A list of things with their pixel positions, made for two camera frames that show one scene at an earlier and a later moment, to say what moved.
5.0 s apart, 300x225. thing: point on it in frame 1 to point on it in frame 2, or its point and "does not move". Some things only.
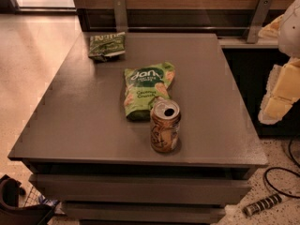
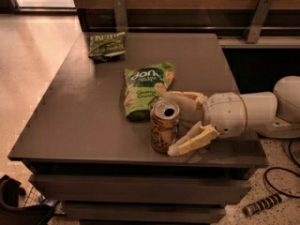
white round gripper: x=291 y=32 to x=225 y=112
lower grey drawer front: x=143 y=212 does not move
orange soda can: x=165 y=120 does not move
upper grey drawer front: x=137 y=188 does not move
